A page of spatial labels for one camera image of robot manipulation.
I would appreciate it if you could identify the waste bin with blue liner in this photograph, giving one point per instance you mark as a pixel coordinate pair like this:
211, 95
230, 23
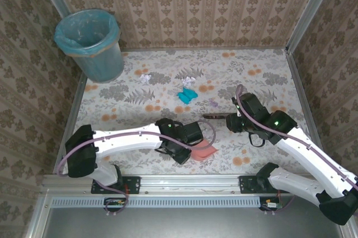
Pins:
103, 61

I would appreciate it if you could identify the teal paper scrap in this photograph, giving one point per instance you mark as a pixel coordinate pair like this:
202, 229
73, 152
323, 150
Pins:
186, 96

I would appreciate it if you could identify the small purple paper scrap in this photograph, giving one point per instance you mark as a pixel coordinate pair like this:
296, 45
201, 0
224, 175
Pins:
214, 103

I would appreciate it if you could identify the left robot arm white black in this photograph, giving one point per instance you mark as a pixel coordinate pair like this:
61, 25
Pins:
126, 142

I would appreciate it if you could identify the dark brown hand brush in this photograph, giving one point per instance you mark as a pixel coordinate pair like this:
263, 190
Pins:
214, 116

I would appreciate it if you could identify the grey metal sheet panel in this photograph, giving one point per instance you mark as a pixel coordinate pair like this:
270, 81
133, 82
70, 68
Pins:
181, 224

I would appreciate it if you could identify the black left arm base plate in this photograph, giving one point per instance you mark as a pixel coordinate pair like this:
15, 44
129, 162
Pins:
131, 184

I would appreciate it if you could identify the floral patterned table cover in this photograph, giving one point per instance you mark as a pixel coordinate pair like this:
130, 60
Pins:
126, 109

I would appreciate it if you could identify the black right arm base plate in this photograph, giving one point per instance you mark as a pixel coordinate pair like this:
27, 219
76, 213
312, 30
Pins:
249, 184

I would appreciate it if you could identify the pink plastic dustpan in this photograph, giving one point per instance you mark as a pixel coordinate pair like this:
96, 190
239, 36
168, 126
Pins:
204, 152

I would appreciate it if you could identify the white paper scrap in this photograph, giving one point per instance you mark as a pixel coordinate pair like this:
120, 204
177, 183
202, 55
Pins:
145, 78
188, 81

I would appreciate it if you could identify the small controller circuit board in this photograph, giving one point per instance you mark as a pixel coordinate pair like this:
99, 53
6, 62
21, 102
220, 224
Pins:
114, 204
271, 205

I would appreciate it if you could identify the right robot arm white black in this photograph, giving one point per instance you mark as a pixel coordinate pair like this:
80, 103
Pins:
307, 159

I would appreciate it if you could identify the aluminium front beam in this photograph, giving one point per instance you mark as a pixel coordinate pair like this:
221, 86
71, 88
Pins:
190, 183

